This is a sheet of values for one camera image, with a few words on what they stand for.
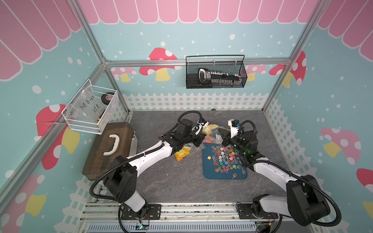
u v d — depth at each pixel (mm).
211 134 814
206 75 892
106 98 809
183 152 932
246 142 613
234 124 687
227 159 917
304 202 418
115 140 779
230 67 932
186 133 636
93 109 701
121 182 438
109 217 740
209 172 877
